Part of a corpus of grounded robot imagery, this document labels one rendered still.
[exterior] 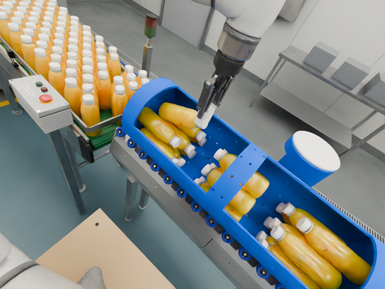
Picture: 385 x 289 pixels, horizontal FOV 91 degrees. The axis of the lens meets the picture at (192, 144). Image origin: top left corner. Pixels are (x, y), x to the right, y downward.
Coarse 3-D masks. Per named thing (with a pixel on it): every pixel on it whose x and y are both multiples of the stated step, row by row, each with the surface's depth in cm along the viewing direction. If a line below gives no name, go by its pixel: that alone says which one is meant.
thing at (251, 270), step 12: (120, 144) 84; (132, 156) 82; (144, 168) 80; (156, 180) 78; (168, 192) 76; (180, 204) 74; (192, 216) 73; (204, 228) 71; (216, 240) 69; (228, 252) 68; (240, 264) 66; (252, 276) 65; (264, 288) 64
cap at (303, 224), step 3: (300, 219) 58; (303, 219) 57; (306, 219) 56; (297, 222) 58; (300, 222) 57; (303, 222) 55; (306, 222) 55; (309, 222) 55; (297, 225) 57; (300, 225) 55; (303, 225) 55; (306, 225) 55; (309, 225) 55; (300, 228) 55; (303, 228) 55; (306, 228) 55; (303, 231) 55
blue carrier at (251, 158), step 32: (160, 96) 77; (128, 128) 69; (224, 128) 75; (160, 160) 64; (192, 160) 84; (256, 160) 56; (192, 192) 61; (224, 192) 54; (288, 192) 71; (224, 224) 58; (256, 224) 73; (352, 224) 53; (256, 256) 55; (384, 256) 47; (288, 288) 53; (352, 288) 52; (384, 288) 43
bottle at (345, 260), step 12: (312, 228) 55; (324, 228) 54; (312, 240) 53; (324, 240) 52; (336, 240) 52; (324, 252) 52; (336, 252) 51; (348, 252) 51; (336, 264) 51; (348, 264) 50; (360, 264) 50; (348, 276) 51; (360, 276) 49
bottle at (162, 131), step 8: (144, 112) 71; (152, 112) 71; (144, 120) 70; (152, 120) 69; (160, 120) 70; (152, 128) 69; (160, 128) 68; (168, 128) 68; (160, 136) 68; (168, 136) 68; (176, 136) 70
